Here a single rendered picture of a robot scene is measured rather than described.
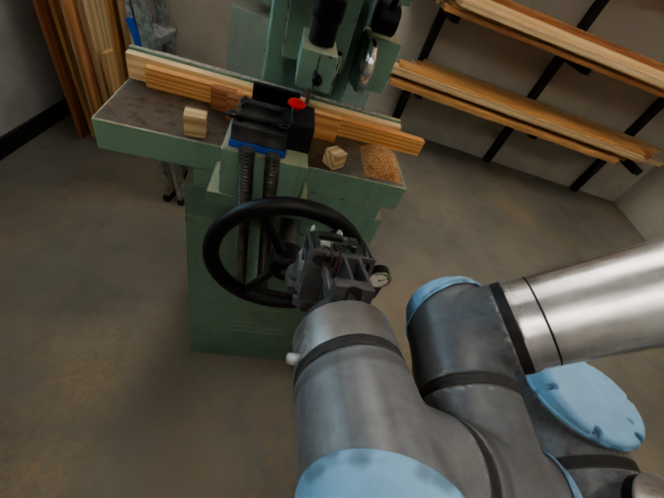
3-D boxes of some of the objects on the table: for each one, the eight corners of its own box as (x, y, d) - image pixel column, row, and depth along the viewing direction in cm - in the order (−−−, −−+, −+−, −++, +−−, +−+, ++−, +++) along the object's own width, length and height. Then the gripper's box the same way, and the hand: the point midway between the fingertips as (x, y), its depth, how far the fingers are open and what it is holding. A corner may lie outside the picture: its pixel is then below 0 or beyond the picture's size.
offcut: (184, 134, 61) (183, 115, 58) (186, 125, 63) (185, 106, 60) (206, 138, 62) (206, 119, 59) (207, 129, 64) (207, 110, 61)
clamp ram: (244, 141, 64) (249, 97, 57) (249, 124, 69) (254, 80, 62) (290, 152, 66) (299, 110, 60) (291, 133, 71) (300, 93, 65)
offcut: (332, 158, 70) (337, 144, 68) (343, 166, 69) (348, 153, 67) (321, 161, 68) (325, 147, 66) (332, 170, 67) (337, 157, 65)
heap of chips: (365, 175, 69) (369, 164, 67) (359, 144, 78) (363, 133, 76) (401, 184, 71) (407, 173, 69) (391, 152, 80) (396, 142, 78)
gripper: (404, 297, 29) (356, 208, 48) (304, 283, 27) (294, 197, 45) (374, 367, 33) (341, 260, 51) (284, 359, 31) (283, 250, 49)
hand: (315, 251), depth 48 cm, fingers closed
